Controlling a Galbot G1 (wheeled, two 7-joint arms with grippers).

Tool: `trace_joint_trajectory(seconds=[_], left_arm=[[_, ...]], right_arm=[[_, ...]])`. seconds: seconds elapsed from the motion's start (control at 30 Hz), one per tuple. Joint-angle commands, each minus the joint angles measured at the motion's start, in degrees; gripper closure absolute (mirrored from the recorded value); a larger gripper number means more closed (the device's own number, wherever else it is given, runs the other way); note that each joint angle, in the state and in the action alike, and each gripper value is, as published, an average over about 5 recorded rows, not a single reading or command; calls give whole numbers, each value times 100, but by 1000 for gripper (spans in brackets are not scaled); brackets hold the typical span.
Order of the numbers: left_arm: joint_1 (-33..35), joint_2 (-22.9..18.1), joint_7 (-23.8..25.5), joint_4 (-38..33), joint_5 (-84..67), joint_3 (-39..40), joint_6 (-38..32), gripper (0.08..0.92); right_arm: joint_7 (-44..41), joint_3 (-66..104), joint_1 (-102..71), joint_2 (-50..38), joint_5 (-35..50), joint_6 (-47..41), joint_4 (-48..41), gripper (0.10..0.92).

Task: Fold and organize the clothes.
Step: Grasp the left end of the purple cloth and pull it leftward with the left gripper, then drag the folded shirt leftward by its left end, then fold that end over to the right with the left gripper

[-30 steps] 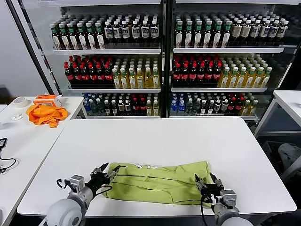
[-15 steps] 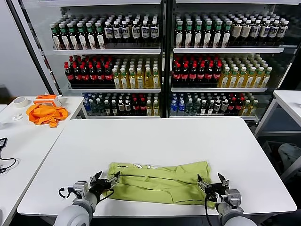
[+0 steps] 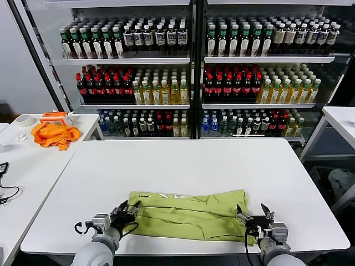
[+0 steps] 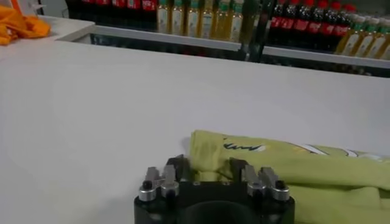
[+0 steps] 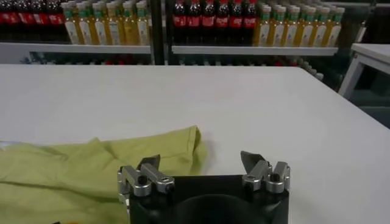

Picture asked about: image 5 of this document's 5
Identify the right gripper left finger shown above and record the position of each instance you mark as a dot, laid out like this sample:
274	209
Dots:
140	181

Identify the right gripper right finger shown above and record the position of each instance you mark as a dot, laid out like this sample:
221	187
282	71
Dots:
268	178

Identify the light green t-shirt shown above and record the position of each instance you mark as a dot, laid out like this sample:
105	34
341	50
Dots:
76	170

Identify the beverage shelf unit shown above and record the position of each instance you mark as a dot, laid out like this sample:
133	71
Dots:
253	50
76	48

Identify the yellow juice bottle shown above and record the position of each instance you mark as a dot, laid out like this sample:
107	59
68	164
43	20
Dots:
306	35
278	34
130	32
320	35
291	34
333	35
143	32
72	32
86	33
101	33
263	33
114	33

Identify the red cap cola bottle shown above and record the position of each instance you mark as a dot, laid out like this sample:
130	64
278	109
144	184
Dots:
41	19
236	22
222	22
9	18
179	21
194	21
56	19
26	18
250	22
208	21

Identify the empty white side table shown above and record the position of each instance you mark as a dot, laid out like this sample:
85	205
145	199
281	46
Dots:
371	54

